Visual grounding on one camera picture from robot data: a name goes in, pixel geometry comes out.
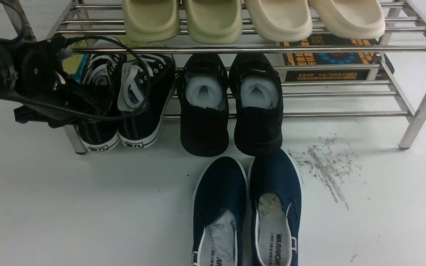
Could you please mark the cream slipper left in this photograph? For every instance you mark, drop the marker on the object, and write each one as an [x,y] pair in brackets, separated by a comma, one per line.
[280,20]

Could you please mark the black knit shoe left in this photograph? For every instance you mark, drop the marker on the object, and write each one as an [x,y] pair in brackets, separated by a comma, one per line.
[201,88]

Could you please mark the cream slipper right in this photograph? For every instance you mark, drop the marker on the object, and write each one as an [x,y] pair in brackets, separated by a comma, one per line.
[351,19]

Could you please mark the navy slip-on shoe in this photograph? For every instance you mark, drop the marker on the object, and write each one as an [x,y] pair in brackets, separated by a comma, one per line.
[276,203]
[219,208]

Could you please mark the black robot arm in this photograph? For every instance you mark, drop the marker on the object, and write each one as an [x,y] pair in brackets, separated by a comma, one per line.
[16,53]

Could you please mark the yellow blue book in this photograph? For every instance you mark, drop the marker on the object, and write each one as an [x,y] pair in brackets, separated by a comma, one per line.
[74,64]

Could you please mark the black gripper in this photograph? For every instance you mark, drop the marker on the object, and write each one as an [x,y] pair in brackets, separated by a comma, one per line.
[51,96]

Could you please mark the green slipper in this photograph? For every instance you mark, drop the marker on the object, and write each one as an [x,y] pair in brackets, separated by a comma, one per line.
[214,21]
[149,21]

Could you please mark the cream slipper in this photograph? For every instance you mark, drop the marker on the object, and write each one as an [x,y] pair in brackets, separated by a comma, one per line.
[280,20]
[351,19]

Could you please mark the green slipper left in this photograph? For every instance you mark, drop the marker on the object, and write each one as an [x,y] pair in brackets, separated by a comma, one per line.
[149,21]

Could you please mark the stainless steel shoe rack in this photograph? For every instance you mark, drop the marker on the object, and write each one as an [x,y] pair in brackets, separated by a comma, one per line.
[400,11]

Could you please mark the black canvas sneaker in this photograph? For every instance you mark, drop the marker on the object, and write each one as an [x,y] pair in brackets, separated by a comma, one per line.
[148,92]
[100,135]

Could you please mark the navy slip-on shoe right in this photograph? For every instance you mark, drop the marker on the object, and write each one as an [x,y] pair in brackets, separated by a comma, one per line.
[276,203]

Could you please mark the black knit shoe right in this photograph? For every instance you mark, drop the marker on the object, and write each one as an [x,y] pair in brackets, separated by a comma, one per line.
[257,89]

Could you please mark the black knit shoe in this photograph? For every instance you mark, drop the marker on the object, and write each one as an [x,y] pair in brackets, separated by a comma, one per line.
[201,88]
[257,89]

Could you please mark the green slipper right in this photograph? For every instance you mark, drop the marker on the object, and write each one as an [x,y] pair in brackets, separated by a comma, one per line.
[214,21]

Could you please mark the navy slip-on shoe left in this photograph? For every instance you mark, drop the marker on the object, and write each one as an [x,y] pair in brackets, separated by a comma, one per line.
[219,208]

